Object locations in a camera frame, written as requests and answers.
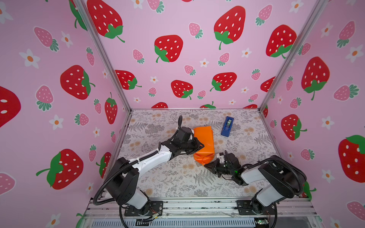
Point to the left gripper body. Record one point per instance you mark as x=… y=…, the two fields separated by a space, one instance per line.
x=190 y=147

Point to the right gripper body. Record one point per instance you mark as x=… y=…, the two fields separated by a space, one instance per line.
x=220 y=168

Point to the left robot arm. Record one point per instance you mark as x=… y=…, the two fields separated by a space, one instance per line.
x=124 y=176

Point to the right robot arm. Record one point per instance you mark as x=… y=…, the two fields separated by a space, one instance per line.
x=285 y=180

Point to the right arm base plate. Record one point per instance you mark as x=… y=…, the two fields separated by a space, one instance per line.
x=253 y=207

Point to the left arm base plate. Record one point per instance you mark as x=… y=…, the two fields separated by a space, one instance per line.
x=150 y=209

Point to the aluminium front rail frame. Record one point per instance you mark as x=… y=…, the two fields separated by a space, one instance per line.
x=205 y=213

